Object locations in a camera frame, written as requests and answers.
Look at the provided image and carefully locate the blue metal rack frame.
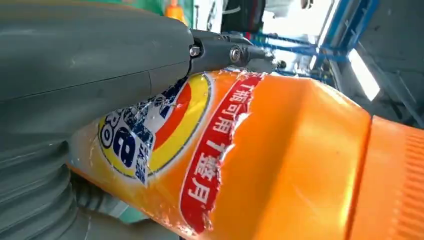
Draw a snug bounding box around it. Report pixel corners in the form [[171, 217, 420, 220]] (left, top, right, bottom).
[[228, 0, 382, 84]]

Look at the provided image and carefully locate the orange drink bottle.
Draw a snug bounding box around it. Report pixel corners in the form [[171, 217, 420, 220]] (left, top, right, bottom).
[[164, 0, 188, 26], [66, 68, 424, 240]]

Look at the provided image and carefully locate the long ceiling light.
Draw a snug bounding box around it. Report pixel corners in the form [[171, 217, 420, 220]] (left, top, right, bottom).
[[346, 48, 381, 102]]

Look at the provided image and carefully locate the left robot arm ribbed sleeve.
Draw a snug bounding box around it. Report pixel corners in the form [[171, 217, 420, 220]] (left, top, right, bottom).
[[0, 139, 130, 240]]

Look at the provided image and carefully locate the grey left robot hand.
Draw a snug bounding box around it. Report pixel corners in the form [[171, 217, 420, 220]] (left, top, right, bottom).
[[0, 0, 286, 151]]

